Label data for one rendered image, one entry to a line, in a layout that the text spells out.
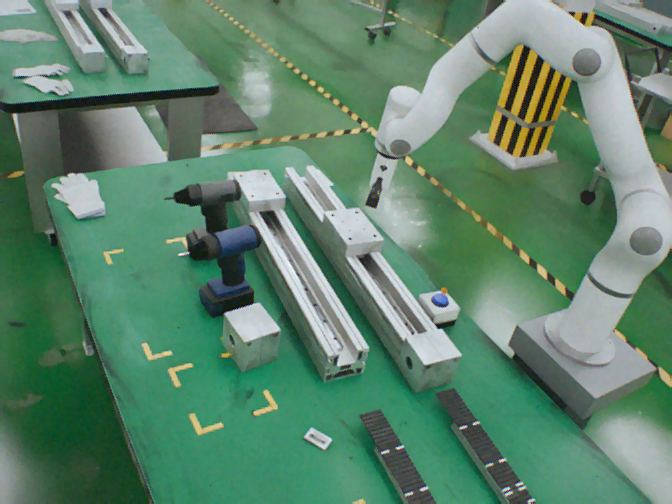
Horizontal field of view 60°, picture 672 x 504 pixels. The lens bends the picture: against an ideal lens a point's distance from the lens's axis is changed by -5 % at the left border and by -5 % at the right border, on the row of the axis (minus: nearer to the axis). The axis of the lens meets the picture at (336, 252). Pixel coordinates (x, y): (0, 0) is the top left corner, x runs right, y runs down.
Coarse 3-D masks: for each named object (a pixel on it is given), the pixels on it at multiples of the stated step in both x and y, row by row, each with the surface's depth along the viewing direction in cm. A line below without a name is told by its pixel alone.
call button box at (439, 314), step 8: (424, 296) 157; (432, 296) 157; (448, 296) 158; (424, 304) 155; (432, 304) 154; (448, 304) 155; (456, 304) 156; (432, 312) 152; (440, 312) 152; (448, 312) 153; (456, 312) 155; (432, 320) 153; (440, 320) 154; (448, 320) 155; (440, 328) 156
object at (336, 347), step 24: (240, 216) 180; (264, 216) 176; (264, 240) 162; (288, 240) 166; (264, 264) 164; (288, 264) 159; (312, 264) 156; (288, 288) 149; (312, 288) 154; (288, 312) 151; (312, 312) 141; (336, 312) 143; (312, 336) 138; (336, 336) 140; (360, 336) 137; (312, 360) 140; (336, 360) 133; (360, 360) 137
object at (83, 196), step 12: (72, 180) 182; (84, 180) 183; (60, 192) 177; (72, 192) 177; (84, 192) 178; (96, 192) 180; (72, 204) 174; (84, 204) 174; (96, 204) 175; (84, 216) 170; (96, 216) 172
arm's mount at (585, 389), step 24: (528, 336) 148; (528, 360) 150; (552, 360) 143; (624, 360) 147; (552, 384) 144; (576, 384) 137; (600, 384) 138; (624, 384) 139; (576, 408) 139; (600, 408) 140
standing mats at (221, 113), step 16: (208, 96) 441; (224, 96) 445; (160, 112) 409; (208, 112) 419; (224, 112) 422; (240, 112) 426; (208, 128) 399; (224, 128) 402; (240, 128) 406; (256, 128) 410
